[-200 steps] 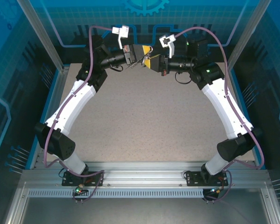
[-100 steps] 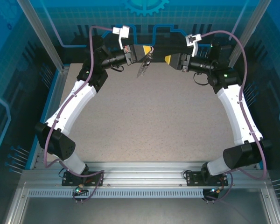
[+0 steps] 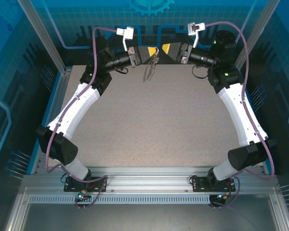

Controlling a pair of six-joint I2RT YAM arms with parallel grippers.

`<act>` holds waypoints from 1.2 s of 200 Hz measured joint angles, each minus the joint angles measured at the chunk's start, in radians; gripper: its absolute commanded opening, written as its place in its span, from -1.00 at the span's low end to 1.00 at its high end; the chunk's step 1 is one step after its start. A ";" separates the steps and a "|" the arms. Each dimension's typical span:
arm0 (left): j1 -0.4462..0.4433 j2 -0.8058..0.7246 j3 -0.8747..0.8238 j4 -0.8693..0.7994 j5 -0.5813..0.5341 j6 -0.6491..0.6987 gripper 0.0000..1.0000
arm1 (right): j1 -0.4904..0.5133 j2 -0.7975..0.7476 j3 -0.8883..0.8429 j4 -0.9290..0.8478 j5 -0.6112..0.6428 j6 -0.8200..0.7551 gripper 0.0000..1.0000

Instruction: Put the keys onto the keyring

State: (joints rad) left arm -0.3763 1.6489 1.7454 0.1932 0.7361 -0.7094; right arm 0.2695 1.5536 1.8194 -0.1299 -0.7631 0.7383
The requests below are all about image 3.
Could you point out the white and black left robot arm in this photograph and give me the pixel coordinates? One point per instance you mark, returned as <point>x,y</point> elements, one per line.
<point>74,110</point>

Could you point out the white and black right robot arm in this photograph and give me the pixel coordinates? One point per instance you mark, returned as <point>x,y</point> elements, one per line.
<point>240,115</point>

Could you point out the grey metal bottom panel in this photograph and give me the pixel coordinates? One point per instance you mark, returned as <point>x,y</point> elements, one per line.
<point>147,219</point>

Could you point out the aluminium frame post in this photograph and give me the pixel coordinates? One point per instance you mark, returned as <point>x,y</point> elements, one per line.
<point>38,29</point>
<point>255,31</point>

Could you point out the aluminium side rail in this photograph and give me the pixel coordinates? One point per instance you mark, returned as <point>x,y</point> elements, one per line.
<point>62,83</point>

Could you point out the aluminium mounting rail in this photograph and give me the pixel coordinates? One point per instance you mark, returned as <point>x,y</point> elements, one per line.
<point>147,178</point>

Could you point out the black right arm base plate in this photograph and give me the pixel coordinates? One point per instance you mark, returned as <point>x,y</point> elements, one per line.
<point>200,185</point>

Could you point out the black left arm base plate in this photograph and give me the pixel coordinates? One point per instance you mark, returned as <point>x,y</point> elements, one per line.
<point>69,187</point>

